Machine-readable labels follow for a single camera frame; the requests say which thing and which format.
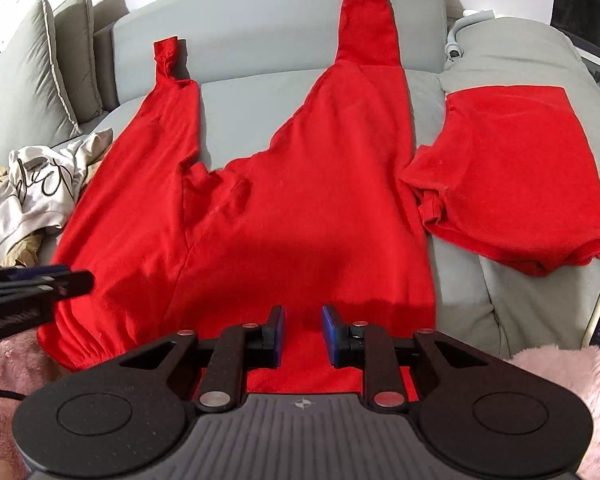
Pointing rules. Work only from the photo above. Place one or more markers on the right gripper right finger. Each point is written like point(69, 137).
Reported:
point(369, 348)

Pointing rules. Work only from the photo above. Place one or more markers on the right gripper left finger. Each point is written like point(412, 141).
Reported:
point(228, 359)

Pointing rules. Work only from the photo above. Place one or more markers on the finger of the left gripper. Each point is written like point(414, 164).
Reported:
point(48, 288)
point(21, 273)

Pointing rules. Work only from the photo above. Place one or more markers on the red long pants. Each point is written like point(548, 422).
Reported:
point(320, 217)

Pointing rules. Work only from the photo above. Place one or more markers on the tan crumpled garment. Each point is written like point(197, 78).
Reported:
point(22, 252)

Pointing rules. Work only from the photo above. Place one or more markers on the pink fluffy blanket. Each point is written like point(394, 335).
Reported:
point(24, 368)

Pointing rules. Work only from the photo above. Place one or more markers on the white printed hoodie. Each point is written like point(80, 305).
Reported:
point(35, 185)

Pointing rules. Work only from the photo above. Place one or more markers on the grey throw pillow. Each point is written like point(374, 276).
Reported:
point(74, 25)
point(34, 105)

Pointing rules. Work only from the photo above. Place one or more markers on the folded red shirt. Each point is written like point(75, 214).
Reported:
point(511, 177)

